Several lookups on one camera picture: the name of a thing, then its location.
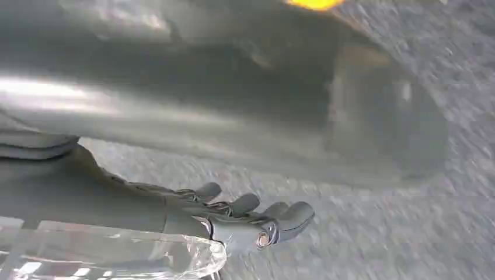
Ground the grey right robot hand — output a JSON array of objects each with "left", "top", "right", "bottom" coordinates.
[{"left": 0, "top": 144, "right": 316, "bottom": 256}]

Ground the ribbed grey right arm sleeve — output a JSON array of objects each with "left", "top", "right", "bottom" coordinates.
[{"left": 0, "top": 110, "right": 81, "bottom": 161}]

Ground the dark grey robot leg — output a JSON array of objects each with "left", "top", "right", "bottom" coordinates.
[{"left": 0, "top": 0, "right": 450, "bottom": 190}]

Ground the yellow object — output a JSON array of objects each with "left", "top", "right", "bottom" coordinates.
[{"left": 285, "top": 0, "right": 346, "bottom": 12}]

